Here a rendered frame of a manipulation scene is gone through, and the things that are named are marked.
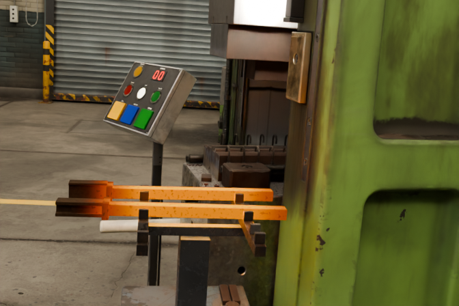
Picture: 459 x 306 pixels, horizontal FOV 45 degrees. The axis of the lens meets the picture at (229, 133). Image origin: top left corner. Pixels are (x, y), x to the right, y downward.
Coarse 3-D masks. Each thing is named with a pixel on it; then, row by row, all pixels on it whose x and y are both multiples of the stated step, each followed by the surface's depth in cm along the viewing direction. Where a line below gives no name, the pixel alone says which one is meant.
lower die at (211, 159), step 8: (208, 152) 173; (216, 152) 164; (224, 152) 164; (232, 152) 165; (240, 152) 165; (248, 152) 166; (256, 152) 167; (264, 152) 168; (272, 152) 168; (280, 152) 169; (208, 160) 172; (216, 160) 163; (224, 160) 160; (232, 160) 161; (240, 160) 162; (248, 160) 162; (256, 160) 163; (264, 160) 164; (280, 160) 165; (208, 168) 172; (216, 168) 163; (216, 176) 163; (272, 176) 165; (280, 176) 166
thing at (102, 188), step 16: (80, 192) 120; (96, 192) 120; (112, 192) 120; (128, 192) 121; (160, 192) 122; (176, 192) 122; (192, 192) 123; (208, 192) 124; (224, 192) 124; (240, 192) 125; (256, 192) 125; (272, 192) 126
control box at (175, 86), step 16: (144, 64) 221; (128, 80) 224; (144, 80) 216; (160, 80) 208; (176, 80) 202; (192, 80) 206; (128, 96) 218; (144, 96) 211; (160, 96) 203; (176, 96) 203; (160, 112) 200; (176, 112) 204; (128, 128) 208; (160, 128) 201
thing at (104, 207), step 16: (64, 208) 109; (80, 208) 109; (96, 208) 110; (112, 208) 109; (128, 208) 110; (160, 208) 110; (176, 208) 111; (192, 208) 111; (208, 208) 112; (224, 208) 112; (240, 208) 113; (256, 208) 113; (272, 208) 114
